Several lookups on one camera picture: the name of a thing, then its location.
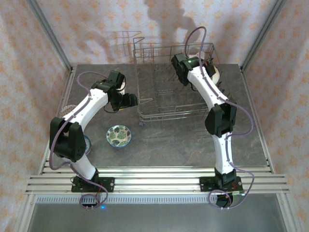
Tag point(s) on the brown leaf bowl beige outside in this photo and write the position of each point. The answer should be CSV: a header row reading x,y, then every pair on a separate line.
x,y
216,77

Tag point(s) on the green leaf pattern bowl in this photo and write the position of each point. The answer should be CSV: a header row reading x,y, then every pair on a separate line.
x,y
119,135

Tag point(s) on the blue white floral bowl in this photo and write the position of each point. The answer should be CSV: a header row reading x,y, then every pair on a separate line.
x,y
88,145

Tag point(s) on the red-brown lattice pattern bowl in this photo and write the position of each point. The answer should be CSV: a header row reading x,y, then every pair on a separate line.
x,y
65,110

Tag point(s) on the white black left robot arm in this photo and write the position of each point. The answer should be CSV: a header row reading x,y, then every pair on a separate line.
x,y
84,106

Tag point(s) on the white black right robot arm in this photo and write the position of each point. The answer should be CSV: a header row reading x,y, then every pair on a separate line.
x,y
224,154

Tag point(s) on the small green circuit board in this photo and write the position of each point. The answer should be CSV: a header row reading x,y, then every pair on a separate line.
x,y
239,193

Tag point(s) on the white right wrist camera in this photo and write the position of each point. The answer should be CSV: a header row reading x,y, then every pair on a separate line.
x,y
202,57

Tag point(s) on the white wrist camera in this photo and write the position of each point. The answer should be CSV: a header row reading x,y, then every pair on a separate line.
x,y
123,85
202,57

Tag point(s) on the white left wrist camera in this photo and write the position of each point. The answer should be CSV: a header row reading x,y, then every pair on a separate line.
x,y
123,85

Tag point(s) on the aluminium side rail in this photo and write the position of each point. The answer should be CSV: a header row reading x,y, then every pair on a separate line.
x,y
248,89
68,83

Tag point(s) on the aluminium frame post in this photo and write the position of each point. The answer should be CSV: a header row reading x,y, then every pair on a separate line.
x,y
51,36
262,36

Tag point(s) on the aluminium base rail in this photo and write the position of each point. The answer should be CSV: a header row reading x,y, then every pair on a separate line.
x,y
157,181

